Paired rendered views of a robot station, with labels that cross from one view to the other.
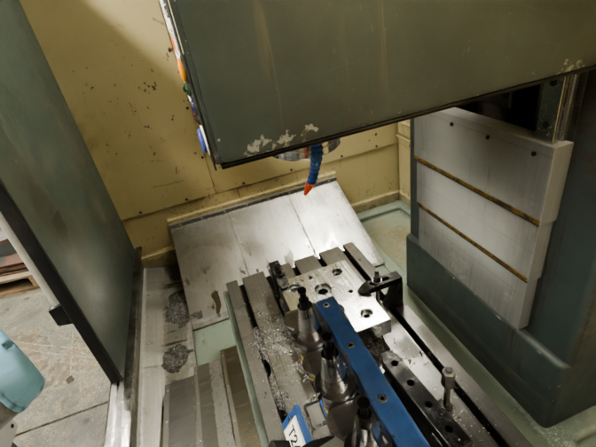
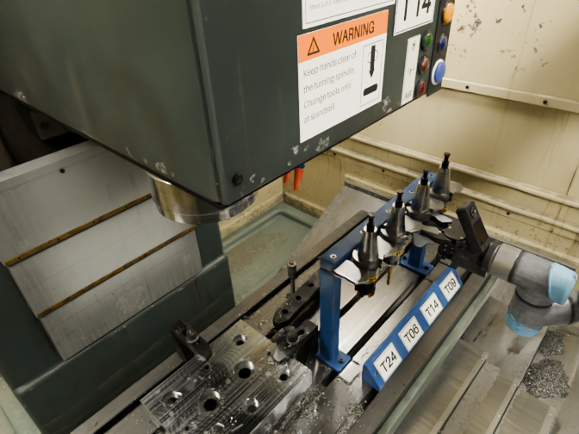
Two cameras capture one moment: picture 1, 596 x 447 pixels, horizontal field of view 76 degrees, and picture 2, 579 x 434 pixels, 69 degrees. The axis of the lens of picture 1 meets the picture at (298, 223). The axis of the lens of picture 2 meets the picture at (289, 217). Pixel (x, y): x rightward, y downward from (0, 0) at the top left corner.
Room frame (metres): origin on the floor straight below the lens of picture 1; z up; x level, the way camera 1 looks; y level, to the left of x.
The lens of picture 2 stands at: (0.99, 0.49, 1.80)
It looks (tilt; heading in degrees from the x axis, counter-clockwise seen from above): 35 degrees down; 237
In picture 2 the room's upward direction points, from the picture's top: 3 degrees counter-clockwise
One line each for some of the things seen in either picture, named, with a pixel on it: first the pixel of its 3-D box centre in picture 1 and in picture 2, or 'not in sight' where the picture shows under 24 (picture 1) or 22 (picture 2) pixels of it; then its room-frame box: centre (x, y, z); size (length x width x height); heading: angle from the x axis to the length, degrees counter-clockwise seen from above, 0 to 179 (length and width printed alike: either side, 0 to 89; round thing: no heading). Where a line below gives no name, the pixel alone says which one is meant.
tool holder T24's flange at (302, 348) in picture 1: (310, 337); (367, 259); (0.48, 0.01, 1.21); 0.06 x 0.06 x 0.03
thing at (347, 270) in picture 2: (301, 317); (352, 273); (0.54, 0.03, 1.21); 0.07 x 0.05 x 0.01; 103
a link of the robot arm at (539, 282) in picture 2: not in sight; (542, 278); (0.21, 0.24, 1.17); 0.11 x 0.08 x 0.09; 103
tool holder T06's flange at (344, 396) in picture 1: (335, 387); (395, 234); (0.38, -0.01, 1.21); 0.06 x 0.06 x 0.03
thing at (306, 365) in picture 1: (322, 360); (382, 246); (0.43, 0.00, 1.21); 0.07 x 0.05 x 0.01; 103
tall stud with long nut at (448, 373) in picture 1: (447, 388); (292, 278); (0.50, -0.26, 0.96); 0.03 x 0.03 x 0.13
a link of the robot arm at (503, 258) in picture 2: not in sight; (504, 260); (0.22, 0.17, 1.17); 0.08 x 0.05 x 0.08; 13
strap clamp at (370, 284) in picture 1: (380, 289); (193, 346); (0.83, -0.20, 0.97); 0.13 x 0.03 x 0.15; 103
